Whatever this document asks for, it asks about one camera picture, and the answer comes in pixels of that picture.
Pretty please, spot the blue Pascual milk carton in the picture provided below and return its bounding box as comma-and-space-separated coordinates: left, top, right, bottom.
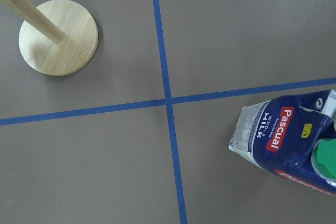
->
229, 90, 335, 196

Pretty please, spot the wooden mug tree stand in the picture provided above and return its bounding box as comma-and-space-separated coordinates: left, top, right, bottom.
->
1, 0, 99, 76

